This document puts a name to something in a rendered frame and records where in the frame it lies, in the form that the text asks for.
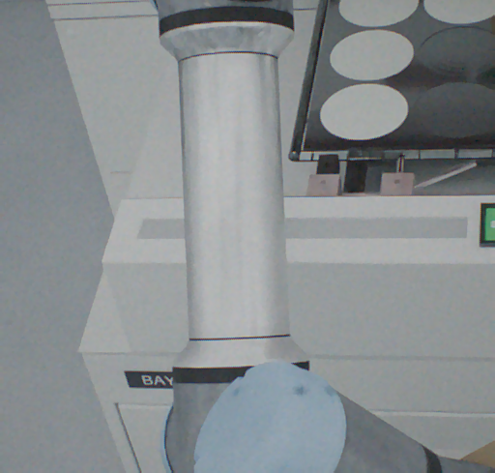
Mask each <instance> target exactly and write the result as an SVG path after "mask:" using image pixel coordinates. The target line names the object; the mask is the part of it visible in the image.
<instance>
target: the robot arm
mask: <svg viewBox="0 0 495 473"><path fill-rule="evenodd" d="M149 2H150V4H151V5H152V7H154V9H156V10H157V11H158V14H159V36H160V44H161V45H162V47H163V48H164V49H165V50H166V51H167V52H168V53H170V54H171V55H172V56H173V57H174V58H175V59H176V60H177V62H178V77H179V103H180V128H181V154H182V179H183V204H184V230H185V255H186V281H188V306H189V343H188V345H187V347H185V348H184V349H183V350H182V351H181V352H180V353H179V356H178V357H177V358H176V359H175V360H174V361H173V363H172V373H173V398H174V400H173V401H172V403H171V406H170V407H168V409H167V411H166V413H165V415H164V418H163V421H162V426H161V430H160V453H161V459H162V463H163V466H164V469H165V471H166V473H495V467H488V466H484V465H481V464H477V463H472V462H468V461H463V460H458V459H453V458H450V457H446V456H440V455H438V454H436V453H434V452H433V451H431V450H430V449H428V448H427V447H424V446H423V445H422V444H420V443H419V442H417V441H415V440H414V438H412V437H411V436H408V435H406V434H405V433H403V432H402V431H400V430H399V429H396V428H395V427H392V426H391V425H389V424H388V423H386V422H384V420H383V419H381V418H380V417H378V416H376V415H374V414H372V413H371V412H369V411H368V410H366V409H365V408H363V407H361V406H359V405H357V403H356V402H354V401H353V400H351V399H349V398H347V397H346V396H344V395H343V394H341V393H339V392H338V391H336V390H335V389H334V388H333V386H332V385H331V384H330V383H328V382H327V381H326V380H324V379H323V378H321V377H320V376H318V375H317V374H315V373H313V372H309V358H308V356H307V355H306V353H305V352H304V351H303V350H302V349H301V347H300V346H299V345H298V344H296V343H295V342H293V341H292V339H291V335H290V325H289V302H288V278H287V254H286V231H285V208H284V185H283V161H282V138H281V115H279V91H278V67H277V58H278V56H279V55H280V54H281V53H282V52H283V51H284V50H285V48H286V47H287V46H288V45H289V44H290V43H291V42H292V41H293V39H294V16H293V0H149Z"/></svg>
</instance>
